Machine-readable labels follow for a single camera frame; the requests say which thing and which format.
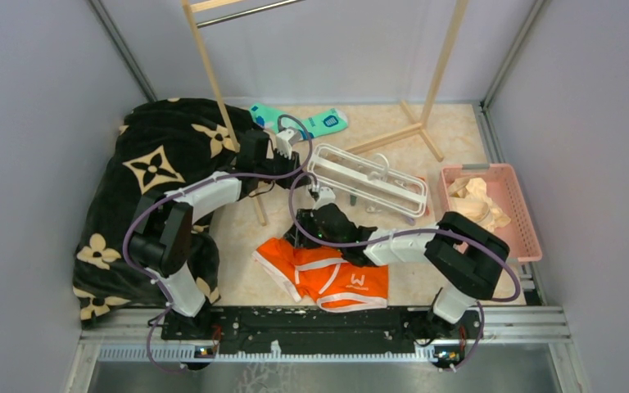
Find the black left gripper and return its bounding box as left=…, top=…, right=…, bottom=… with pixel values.
left=255, top=146, right=310, bottom=189

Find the orange underwear white trim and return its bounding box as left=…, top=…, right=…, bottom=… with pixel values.
left=252, top=238, right=389, bottom=314

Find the white plastic clip hanger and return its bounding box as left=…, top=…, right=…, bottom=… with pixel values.
left=307, top=143, right=429, bottom=219

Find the wooden drying rack frame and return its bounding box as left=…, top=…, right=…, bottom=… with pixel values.
left=180, top=0, right=470, bottom=228

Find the pink perforated plastic basket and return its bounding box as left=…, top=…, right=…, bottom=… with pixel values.
left=438, top=164, right=542, bottom=263

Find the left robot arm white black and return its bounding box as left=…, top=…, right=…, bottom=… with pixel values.
left=122, top=129, right=308, bottom=339

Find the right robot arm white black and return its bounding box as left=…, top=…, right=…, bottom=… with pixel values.
left=285, top=203, right=510, bottom=337

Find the green patterned sock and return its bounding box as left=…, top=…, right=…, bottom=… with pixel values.
left=248, top=103, right=349, bottom=139

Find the black floral blanket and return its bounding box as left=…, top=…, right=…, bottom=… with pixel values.
left=72, top=98, right=261, bottom=329

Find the beige cloth in basket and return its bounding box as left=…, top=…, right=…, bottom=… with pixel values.
left=447, top=177, right=512, bottom=233

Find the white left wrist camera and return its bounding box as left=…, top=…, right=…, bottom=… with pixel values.
left=275, top=128, right=302, bottom=159

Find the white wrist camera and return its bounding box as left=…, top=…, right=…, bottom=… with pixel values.
left=308, top=185, right=336, bottom=210
left=275, top=128, right=302, bottom=159

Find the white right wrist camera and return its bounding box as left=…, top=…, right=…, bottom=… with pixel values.
left=308, top=185, right=336, bottom=210

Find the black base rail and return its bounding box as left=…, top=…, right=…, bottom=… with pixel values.
left=161, top=306, right=483, bottom=368

